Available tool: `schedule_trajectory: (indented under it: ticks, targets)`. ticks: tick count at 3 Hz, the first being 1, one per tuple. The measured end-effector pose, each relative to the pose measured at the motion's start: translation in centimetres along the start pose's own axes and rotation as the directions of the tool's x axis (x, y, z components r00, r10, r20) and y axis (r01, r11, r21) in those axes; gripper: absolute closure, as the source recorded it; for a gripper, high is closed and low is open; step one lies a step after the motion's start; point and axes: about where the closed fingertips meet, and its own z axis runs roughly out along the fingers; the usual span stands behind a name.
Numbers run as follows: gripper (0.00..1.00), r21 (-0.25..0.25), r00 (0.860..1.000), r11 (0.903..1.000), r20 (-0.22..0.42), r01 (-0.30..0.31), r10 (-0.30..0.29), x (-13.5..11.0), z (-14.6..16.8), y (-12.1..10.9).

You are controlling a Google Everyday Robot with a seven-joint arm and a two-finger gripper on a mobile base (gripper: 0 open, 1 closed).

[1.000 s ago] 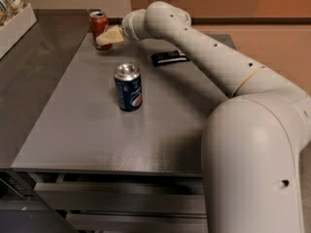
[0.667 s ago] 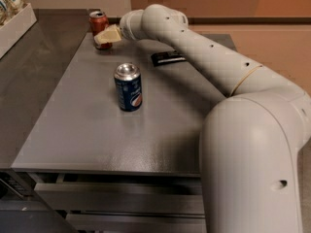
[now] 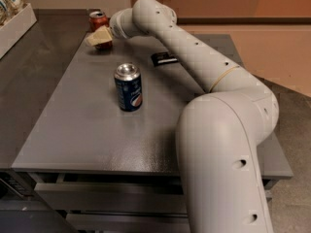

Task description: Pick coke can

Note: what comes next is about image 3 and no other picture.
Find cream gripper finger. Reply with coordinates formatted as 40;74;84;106
85;25;113;47

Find red coke can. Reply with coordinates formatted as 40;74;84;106
88;11;113;50

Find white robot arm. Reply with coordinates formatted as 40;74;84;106
86;0;279;233

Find blue pepsi can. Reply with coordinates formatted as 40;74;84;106
114;63;143;112

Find black snack packet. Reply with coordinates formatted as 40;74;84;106
151;51;178;67

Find white snack box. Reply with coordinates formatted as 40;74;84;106
0;3;37;59

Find snack bags in box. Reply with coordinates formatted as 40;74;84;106
0;0;25;25

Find grey drawer cabinet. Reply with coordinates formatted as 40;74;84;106
14;37;285;222

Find top grey drawer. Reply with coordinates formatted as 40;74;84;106
34;173;272;216

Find grey drawer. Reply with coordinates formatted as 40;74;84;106
34;173;272;216
66;214;190;233

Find lower grey drawer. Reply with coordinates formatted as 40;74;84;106
66;214;190;233

